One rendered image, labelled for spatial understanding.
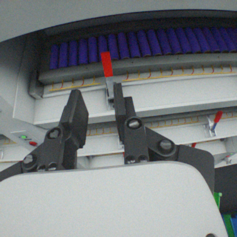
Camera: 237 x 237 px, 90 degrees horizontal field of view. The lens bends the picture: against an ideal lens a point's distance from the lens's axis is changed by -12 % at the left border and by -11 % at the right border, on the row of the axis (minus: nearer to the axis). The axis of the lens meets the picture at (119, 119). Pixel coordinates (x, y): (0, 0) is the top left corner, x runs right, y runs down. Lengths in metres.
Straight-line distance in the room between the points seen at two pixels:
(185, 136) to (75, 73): 0.34
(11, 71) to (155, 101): 0.25
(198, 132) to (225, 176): 0.87
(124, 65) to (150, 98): 0.07
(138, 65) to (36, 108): 0.21
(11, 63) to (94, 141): 0.28
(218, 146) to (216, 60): 0.47
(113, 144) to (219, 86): 0.30
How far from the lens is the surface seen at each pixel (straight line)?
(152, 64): 0.25
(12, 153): 0.56
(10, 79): 0.27
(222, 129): 0.50
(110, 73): 0.20
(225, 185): 1.28
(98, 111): 0.24
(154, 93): 0.25
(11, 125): 0.32
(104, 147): 0.41
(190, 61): 0.28
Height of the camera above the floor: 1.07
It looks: 56 degrees down
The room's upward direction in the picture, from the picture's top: 10 degrees counter-clockwise
